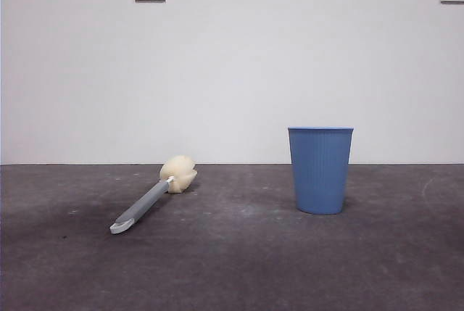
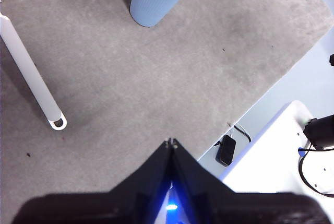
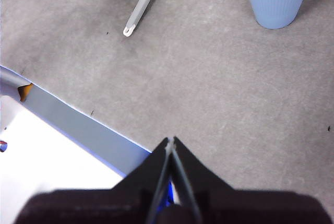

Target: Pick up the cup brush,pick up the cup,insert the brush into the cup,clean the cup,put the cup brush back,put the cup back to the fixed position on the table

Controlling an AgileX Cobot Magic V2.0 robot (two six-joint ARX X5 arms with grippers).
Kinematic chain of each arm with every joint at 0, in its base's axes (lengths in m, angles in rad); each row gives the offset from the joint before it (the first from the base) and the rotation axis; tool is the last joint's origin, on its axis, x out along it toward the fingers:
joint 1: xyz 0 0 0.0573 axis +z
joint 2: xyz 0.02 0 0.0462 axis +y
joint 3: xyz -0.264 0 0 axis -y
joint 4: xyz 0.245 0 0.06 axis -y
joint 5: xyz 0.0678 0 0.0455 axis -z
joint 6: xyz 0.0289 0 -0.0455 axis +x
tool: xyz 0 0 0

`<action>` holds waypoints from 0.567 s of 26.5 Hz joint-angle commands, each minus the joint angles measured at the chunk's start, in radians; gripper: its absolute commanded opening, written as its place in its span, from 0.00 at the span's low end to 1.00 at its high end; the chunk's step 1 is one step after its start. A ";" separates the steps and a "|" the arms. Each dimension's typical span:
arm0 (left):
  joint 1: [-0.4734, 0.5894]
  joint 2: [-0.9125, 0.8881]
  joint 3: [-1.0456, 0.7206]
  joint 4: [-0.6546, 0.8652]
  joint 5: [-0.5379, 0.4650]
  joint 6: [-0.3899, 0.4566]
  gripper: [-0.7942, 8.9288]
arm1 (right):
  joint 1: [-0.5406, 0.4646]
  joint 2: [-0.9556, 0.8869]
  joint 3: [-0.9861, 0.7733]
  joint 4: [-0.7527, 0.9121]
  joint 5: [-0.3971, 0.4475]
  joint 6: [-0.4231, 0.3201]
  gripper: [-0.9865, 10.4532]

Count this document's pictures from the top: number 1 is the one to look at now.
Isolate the sponge cup brush grey handle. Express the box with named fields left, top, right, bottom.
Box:
left=109, top=154, right=199, bottom=236

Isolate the blue ribbed plastic cup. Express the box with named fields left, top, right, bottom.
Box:
left=287, top=126, right=355, bottom=216

